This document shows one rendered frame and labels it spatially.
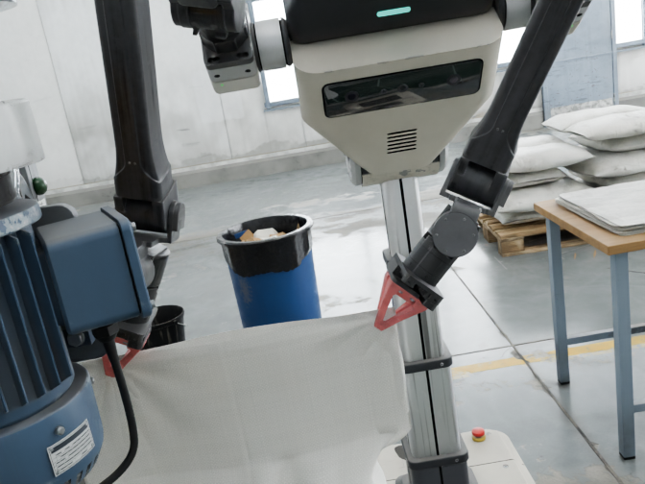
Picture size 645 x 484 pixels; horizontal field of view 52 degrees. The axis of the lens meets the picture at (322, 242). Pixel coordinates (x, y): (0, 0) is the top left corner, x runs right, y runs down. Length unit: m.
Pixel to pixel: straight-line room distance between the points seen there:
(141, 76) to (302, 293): 2.47
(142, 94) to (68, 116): 8.54
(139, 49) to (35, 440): 0.42
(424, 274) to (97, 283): 0.48
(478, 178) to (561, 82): 8.62
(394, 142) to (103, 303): 0.87
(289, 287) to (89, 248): 2.58
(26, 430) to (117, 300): 0.12
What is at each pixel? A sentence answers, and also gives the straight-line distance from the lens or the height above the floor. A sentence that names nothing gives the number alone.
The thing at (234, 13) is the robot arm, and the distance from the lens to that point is 1.08.
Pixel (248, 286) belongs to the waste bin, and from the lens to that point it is 3.17.
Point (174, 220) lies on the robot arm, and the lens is 0.90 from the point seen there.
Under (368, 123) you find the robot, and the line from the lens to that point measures 1.30.
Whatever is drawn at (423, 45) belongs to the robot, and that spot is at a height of 1.40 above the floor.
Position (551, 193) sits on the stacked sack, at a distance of 4.35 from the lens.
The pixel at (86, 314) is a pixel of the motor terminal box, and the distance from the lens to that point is 0.60.
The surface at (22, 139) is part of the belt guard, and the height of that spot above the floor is 1.39.
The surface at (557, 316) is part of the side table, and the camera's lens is 2.75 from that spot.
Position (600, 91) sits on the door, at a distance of 9.73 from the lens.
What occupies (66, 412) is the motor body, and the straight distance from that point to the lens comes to 0.62.
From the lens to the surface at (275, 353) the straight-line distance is 0.96.
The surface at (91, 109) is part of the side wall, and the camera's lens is 9.25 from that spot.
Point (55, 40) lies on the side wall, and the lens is 9.34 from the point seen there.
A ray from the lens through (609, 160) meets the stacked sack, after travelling 4.52.
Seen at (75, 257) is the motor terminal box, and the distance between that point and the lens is 0.59.
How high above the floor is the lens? 1.41
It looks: 16 degrees down
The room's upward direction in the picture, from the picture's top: 10 degrees counter-clockwise
